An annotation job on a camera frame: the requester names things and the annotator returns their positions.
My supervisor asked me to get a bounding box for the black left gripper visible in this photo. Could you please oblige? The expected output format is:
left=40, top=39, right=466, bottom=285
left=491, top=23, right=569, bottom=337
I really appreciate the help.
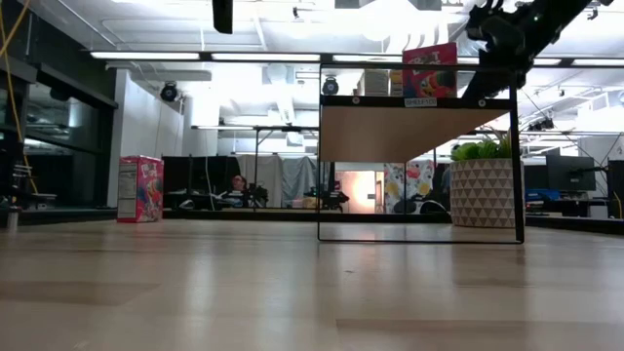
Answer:
left=212, top=0, right=235, bottom=35

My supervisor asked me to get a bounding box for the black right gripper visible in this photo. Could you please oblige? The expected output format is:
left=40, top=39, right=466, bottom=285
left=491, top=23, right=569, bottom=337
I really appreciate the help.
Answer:
left=461, top=0, right=538, bottom=101

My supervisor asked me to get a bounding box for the red Froot Loops cereal box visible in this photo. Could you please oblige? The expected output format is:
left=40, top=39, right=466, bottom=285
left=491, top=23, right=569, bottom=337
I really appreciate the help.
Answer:
left=116, top=154, right=165, bottom=224
left=402, top=42, right=459, bottom=99

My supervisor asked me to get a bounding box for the long ceiling light bar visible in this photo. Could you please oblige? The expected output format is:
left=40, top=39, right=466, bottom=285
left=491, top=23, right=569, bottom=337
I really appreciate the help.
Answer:
left=90, top=50, right=624, bottom=68

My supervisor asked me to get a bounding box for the succulent in white patterned pot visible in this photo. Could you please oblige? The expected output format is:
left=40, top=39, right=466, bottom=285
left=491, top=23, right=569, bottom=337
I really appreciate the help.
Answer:
left=448, top=127, right=527, bottom=229

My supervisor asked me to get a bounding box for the black computer monitor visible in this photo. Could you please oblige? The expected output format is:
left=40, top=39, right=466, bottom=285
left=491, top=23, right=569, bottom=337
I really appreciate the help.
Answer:
left=606, top=159, right=624, bottom=219
left=545, top=154, right=597, bottom=192

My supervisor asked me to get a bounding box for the blue box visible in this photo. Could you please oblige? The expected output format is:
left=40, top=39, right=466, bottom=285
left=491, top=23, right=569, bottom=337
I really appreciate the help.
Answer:
left=525, top=188, right=562, bottom=202

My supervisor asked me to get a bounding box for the colourful patterned cloth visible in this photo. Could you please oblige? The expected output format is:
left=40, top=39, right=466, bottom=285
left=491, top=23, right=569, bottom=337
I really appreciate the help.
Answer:
left=383, top=159, right=436, bottom=215

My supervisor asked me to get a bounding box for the black device on tripod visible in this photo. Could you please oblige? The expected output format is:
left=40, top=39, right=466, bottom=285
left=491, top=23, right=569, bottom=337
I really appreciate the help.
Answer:
left=237, top=183, right=270, bottom=211

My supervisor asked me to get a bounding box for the wooden shelf with black frame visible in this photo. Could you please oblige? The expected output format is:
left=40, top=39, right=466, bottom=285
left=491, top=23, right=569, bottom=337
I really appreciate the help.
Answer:
left=316, top=61, right=527, bottom=245

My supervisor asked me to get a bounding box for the black background table frame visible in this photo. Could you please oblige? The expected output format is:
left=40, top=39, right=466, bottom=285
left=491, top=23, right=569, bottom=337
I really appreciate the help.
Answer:
left=190, top=124, right=318, bottom=211

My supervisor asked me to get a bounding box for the black aluminium table frame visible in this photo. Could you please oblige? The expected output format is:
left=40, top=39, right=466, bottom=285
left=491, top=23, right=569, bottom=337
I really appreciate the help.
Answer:
left=0, top=207, right=624, bottom=236

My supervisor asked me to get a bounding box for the yellow cable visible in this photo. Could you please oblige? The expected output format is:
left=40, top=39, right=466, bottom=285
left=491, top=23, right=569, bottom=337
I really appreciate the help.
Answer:
left=0, top=0, right=39, bottom=195

